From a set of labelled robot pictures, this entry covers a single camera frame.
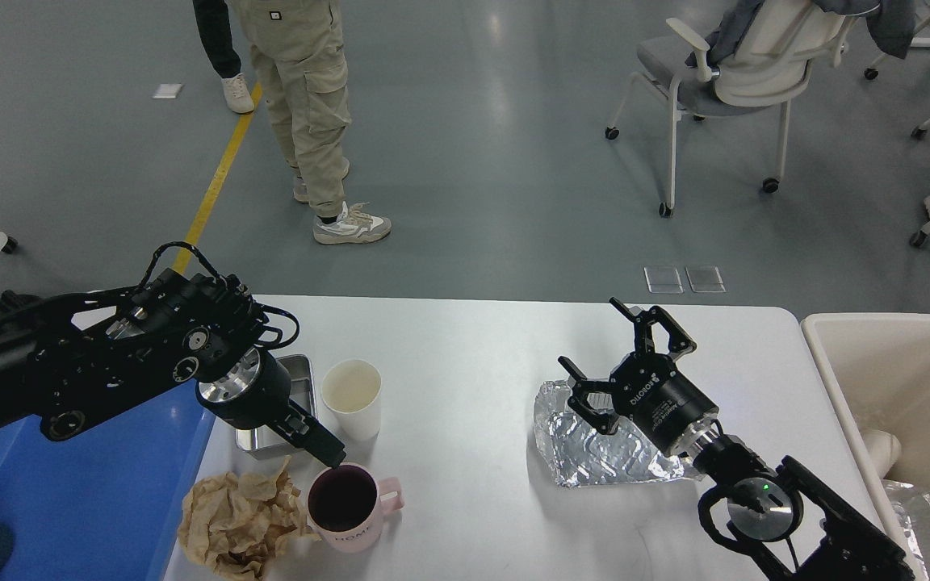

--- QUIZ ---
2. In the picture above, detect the crumpled brown paper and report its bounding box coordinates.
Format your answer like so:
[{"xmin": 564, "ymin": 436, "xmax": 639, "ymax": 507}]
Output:
[{"xmin": 177, "ymin": 456, "xmax": 320, "ymax": 580}]

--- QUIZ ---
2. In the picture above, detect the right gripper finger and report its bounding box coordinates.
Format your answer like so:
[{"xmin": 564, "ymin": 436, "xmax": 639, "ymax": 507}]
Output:
[
  {"xmin": 558, "ymin": 356, "xmax": 623, "ymax": 436},
  {"xmin": 610, "ymin": 298, "xmax": 697, "ymax": 360}
]

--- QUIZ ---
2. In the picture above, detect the aluminium foil tray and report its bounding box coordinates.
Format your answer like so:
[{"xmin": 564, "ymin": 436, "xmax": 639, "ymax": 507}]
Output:
[{"xmin": 533, "ymin": 380, "xmax": 702, "ymax": 488}]

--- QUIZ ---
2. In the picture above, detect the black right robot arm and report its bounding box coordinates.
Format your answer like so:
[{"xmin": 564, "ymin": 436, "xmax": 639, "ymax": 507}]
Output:
[{"xmin": 559, "ymin": 298, "xmax": 915, "ymax": 580}]

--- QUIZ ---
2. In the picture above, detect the white office chair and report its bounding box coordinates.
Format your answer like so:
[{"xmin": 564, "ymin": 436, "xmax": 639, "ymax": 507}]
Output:
[{"xmin": 605, "ymin": 1, "xmax": 881, "ymax": 218}]

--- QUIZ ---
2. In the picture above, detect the person in black trousers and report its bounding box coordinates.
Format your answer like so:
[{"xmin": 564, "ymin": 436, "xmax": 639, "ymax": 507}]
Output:
[{"xmin": 191, "ymin": 1, "xmax": 255, "ymax": 115}]

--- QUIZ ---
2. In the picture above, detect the white paper cup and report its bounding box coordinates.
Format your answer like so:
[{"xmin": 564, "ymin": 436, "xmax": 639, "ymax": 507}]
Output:
[{"xmin": 320, "ymin": 359, "xmax": 383, "ymax": 441}]

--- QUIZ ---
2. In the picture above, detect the beige plastic bin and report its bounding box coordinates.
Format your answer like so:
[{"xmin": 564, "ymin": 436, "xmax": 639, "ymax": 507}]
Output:
[{"xmin": 802, "ymin": 313, "xmax": 930, "ymax": 551}]

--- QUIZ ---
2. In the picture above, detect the foil trash in bin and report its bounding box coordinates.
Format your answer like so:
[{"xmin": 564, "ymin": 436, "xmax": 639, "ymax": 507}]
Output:
[{"xmin": 882, "ymin": 479, "xmax": 930, "ymax": 580}]

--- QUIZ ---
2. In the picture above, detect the square steel container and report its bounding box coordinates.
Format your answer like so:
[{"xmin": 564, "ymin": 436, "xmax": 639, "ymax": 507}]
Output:
[{"xmin": 235, "ymin": 354, "xmax": 317, "ymax": 460}]

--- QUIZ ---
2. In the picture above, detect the blue plastic tray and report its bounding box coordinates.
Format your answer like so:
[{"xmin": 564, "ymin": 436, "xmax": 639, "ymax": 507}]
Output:
[{"xmin": 0, "ymin": 380, "xmax": 215, "ymax": 580}]

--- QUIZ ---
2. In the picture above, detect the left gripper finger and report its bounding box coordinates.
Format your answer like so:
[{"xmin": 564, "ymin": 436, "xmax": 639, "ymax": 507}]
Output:
[{"xmin": 291, "ymin": 416, "xmax": 346, "ymax": 468}]

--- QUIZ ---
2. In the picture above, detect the pink mug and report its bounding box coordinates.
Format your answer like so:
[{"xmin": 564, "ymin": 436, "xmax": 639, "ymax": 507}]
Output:
[{"xmin": 307, "ymin": 462, "xmax": 404, "ymax": 553}]

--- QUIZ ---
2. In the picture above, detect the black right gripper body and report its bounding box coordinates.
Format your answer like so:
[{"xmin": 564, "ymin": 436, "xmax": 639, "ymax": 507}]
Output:
[{"xmin": 610, "ymin": 353, "xmax": 719, "ymax": 456}]

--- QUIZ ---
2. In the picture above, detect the person in beige trousers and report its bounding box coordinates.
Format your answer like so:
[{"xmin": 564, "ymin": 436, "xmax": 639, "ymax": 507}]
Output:
[{"xmin": 229, "ymin": 1, "xmax": 392, "ymax": 245}]

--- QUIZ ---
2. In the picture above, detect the white tube in bin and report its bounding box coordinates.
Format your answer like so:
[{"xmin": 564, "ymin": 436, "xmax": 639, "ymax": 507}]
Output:
[{"xmin": 860, "ymin": 428, "xmax": 902, "ymax": 479}]

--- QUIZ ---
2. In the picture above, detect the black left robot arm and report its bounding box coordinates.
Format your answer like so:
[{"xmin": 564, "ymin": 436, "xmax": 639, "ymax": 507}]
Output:
[{"xmin": 0, "ymin": 262, "xmax": 346, "ymax": 467}]

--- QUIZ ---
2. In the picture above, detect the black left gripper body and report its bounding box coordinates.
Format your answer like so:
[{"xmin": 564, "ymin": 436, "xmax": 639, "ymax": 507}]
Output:
[{"xmin": 196, "ymin": 349, "xmax": 311, "ymax": 444}]

